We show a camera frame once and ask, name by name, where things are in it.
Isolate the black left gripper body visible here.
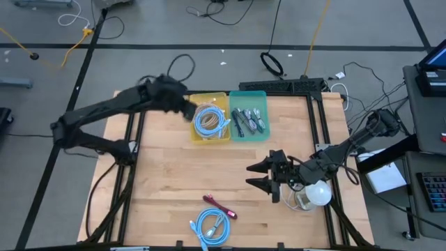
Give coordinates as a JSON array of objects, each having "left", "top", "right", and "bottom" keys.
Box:
[{"left": 152, "top": 74, "right": 191, "bottom": 114}]

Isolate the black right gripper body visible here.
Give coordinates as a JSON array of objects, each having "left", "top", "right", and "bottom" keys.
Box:
[{"left": 268, "top": 149, "right": 301, "bottom": 204}]

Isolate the light blue cable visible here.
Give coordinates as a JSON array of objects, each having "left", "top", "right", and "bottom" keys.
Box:
[
  {"left": 188, "top": 207, "right": 232, "bottom": 251},
  {"left": 192, "top": 104, "right": 232, "bottom": 140}
]

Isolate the light grey short cable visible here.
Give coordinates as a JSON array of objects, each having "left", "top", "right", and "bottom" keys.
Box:
[{"left": 252, "top": 107, "right": 267, "bottom": 131}]

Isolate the red short USB cable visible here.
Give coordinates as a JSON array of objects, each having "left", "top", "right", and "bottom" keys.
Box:
[{"left": 202, "top": 193, "right": 239, "bottom": 221}]

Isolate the yellow translucent plastic bin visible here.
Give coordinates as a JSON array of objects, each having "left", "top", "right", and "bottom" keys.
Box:
[{"left": 187, "top": 91, "right": 233, "bottom": 146}]

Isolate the white globe lamp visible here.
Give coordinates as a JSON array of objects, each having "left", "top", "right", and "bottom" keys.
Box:
[{"left": 294, "top": 179, "right": 333, "bottom": 212}]

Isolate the teal translucent plastic bin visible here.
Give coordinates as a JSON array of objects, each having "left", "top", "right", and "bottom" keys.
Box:
[{"left": 228, "top": 90, "right": 271, "bottom": 143}]

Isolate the white box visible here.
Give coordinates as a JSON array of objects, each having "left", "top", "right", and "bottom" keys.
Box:
[{"left": 355, "top": 149, "right": 408, "bottom": 195}]

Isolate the grey cart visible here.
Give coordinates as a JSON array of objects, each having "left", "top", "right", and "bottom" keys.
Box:
[{"left": 402, "top": 64, "right": 446, "bottom": 241}]

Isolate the keyboard with coloured keys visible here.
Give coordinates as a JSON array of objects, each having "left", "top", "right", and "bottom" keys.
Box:
[{"left": 415, "top": 171, "right": 446, "bottom": 213}]

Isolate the grey metal foot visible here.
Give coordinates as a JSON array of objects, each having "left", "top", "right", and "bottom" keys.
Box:
[{"left": 0, "top": 76, "right": 34, "bottom": 89}]

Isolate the black laptop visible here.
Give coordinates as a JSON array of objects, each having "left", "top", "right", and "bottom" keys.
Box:
[{"left": 415, "top": 44, "right": 446, "bottom": 98}]

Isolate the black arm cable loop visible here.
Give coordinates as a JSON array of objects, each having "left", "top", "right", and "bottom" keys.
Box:
[{"left": 167, "top": 53, "right": 197, "bottom": 84}]

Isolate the dark grey short cable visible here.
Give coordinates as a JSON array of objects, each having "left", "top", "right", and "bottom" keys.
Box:
[{"left": 235, "top": 107, "right": 256, "bottom": 135}]

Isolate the black aluminium table frame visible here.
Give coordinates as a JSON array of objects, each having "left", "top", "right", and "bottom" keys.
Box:
[{"left": 77, "top": 78, "right": 377, "bottom": 251}]

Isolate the black perforated metal bracket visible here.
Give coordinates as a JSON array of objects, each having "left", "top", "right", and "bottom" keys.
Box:
[{"left": 238, "top": 77, "right": 325, "bottom": 102}]

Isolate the black coiled cable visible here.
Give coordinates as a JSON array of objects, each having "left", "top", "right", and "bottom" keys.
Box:
[{"left": 259, "top": 0, "right": 285, "bottom": 78}]

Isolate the black tangled cable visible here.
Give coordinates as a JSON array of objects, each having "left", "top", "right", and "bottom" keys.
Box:
[{"left": 185, "top": 0, "right": 256, "bottom": 26}]

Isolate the black thin cable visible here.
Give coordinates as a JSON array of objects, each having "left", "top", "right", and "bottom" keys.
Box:
[{"left": 91, "top": 0, "right": 125, "bottom": 40}]

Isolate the white looped cable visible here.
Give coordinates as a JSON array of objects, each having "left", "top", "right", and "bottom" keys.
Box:
[{"left": 329, "top": 82, "right": 350, "bottom": 112}]

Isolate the yellow extension cord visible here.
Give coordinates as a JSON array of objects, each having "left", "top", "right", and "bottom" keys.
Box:
[{"left": 0, "top": 26, "right": 95, "bottom": 69}]

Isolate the white thin cable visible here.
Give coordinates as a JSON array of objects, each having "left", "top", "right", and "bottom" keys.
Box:
[{"left": 57, "top": 0, "right": 91, "bottom": 29}]

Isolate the black cable bundle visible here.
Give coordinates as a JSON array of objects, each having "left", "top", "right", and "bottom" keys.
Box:
[{"left": 342, "top": 61, "right": 409, "bottom": 135}]

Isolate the yellow hanging power cable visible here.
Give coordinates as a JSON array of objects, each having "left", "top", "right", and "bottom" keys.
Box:
[{"left": 303, "top": 0, "right": 332, "bottom": 78}]

